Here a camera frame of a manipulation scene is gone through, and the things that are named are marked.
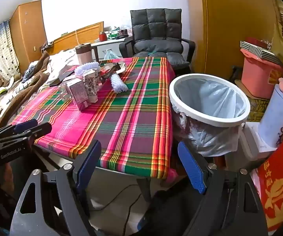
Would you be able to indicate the white bedside cabinet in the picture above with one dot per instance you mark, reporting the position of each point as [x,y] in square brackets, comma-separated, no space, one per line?
[109,46]

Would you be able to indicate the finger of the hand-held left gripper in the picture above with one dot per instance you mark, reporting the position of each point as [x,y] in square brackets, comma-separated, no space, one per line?
[40,129]
[24,125]

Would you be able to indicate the brown blanket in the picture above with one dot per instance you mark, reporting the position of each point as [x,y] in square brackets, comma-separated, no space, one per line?
[16,98]

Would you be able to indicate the orange wooden wardrobe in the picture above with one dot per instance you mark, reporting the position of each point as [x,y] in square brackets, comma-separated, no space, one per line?
[28,29]

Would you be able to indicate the grey padded chair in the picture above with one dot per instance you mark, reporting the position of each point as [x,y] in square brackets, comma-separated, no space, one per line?
[156,24]

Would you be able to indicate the grey table leg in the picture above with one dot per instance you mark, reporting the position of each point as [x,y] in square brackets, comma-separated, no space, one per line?
[145,188]

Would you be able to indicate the pink plastic storage box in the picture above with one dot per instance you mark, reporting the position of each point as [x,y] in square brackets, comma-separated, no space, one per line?
[259,78]

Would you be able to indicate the pale plastic bag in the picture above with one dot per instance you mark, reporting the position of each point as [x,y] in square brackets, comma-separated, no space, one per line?
[110,55]

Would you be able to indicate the beige paper bag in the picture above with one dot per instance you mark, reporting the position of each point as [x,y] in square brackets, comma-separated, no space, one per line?
[120,68]

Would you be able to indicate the white bedding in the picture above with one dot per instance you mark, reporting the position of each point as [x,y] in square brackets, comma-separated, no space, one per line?
[60,61]

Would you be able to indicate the red flat box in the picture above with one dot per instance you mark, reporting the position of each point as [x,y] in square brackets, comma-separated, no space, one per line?
[256,42]

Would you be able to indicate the red jar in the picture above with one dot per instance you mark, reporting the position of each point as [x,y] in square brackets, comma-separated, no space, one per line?
[102,36]

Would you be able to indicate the wooden bed headboard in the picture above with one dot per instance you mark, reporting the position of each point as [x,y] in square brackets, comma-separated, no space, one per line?
[82,34]

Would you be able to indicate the patterned paper cup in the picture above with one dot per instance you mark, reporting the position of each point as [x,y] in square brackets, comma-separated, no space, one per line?
[92,88]

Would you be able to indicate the pink milk carton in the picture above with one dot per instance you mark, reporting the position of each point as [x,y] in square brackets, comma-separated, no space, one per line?
[78,93]

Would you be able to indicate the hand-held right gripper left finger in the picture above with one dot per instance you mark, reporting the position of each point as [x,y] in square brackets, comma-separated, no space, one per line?
[89,163]

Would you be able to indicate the yellow wooden wardrobe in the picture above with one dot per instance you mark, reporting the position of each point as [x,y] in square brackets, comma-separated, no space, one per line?
[229,29]

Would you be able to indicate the black smartphone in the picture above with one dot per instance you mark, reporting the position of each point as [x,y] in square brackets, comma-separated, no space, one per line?
[58,81]

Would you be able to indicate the light blue cylindrical bin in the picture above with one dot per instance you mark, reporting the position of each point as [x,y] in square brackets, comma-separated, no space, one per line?
[276,118]

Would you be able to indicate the white appliance box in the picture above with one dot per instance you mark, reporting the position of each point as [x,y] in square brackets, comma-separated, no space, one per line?
[254,137]

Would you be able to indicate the brown stuffed toy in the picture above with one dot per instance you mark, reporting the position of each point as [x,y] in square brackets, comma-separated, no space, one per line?
[0,81]

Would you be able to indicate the plaid tablecloth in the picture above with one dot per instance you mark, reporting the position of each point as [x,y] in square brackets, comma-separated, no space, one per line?
[131,118]

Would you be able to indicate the red and gold banner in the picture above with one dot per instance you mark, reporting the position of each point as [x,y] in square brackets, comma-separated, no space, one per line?
[278,189]

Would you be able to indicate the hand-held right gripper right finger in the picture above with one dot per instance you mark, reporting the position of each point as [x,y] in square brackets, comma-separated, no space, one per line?
[191,167]

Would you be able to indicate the yellow patterned box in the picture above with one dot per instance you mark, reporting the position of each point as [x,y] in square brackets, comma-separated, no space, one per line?
[256,108]

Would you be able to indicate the white trash bin with liner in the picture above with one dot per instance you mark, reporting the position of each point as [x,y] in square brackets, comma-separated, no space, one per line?
[215,124]

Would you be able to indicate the white foam fruit net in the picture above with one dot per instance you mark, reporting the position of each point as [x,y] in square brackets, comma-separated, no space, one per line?
[118,84]
[86,67]

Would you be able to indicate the brown snack wrapper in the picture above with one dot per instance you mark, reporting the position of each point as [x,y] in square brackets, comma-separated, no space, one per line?
[109,73]

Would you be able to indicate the green box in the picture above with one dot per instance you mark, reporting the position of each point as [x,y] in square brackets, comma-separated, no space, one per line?
[114,36]

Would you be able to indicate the pink mug with brown lid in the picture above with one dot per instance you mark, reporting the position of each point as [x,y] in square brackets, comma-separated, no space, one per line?
[83,55]

